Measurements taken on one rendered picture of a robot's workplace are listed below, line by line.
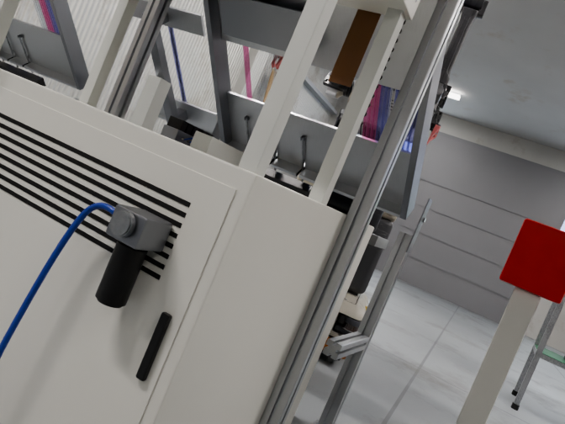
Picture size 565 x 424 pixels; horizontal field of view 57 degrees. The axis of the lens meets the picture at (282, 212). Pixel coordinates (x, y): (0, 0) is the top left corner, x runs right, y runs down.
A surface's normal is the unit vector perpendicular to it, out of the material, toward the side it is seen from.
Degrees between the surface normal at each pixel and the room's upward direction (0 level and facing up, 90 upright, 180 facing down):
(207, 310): 90
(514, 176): 90
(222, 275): 90
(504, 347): 90
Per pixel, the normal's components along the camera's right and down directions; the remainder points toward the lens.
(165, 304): -0.40, -0.14
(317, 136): -0.56, 0.57
